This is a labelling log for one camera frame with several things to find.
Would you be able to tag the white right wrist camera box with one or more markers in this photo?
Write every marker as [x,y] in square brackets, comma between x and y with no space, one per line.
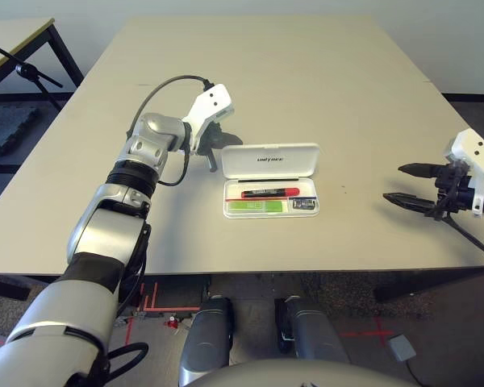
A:
[472,151]

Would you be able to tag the red black whiteboard marker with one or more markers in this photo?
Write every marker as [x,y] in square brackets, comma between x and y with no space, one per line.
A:
[270,192]

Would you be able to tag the white plastic pencil case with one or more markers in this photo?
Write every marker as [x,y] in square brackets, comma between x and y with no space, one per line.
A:
[270,159]

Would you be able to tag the grey robot torso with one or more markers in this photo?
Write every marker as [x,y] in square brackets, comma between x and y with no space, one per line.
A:
[306,375]

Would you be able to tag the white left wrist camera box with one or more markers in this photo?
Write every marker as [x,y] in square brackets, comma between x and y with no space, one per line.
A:
[209,102]

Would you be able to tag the beige side table black frame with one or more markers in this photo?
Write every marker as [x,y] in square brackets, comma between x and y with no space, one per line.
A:
[12,36]

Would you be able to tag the green white correction tape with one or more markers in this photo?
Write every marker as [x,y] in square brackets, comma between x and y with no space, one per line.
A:
[258,206]

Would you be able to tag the grey robot leg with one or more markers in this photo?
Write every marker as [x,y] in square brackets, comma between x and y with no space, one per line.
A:
[310,330]
[205,338]

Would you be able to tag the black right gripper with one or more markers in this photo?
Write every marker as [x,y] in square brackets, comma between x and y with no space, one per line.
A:
[456,189]

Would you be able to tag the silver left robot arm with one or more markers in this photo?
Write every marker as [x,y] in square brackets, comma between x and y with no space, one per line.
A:
[105,221]

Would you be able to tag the black tripod stand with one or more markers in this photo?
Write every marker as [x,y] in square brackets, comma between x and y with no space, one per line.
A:
[26,70]

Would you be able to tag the dark grey foam mat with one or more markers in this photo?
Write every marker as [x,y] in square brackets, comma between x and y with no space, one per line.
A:
[4,129]

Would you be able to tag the black table foot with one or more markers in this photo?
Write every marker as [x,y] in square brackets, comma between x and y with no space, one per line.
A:
[12,287]

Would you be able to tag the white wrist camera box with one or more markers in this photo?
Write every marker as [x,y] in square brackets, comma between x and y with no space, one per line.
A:
[472,151]
[209,102]

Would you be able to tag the grey foot pedal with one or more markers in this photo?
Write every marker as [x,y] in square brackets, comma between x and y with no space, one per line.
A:
[401,347]

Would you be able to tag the grey right robot leg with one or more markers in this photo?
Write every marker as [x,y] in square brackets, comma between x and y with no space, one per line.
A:
[310,330]

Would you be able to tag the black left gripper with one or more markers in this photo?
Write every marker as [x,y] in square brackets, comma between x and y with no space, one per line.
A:
[214,139]

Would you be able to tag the grey left robot leg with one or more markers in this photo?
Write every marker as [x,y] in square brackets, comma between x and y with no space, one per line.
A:
[205,338]

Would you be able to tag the small red white floor object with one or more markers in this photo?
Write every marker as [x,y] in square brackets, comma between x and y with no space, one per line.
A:
[172,322]

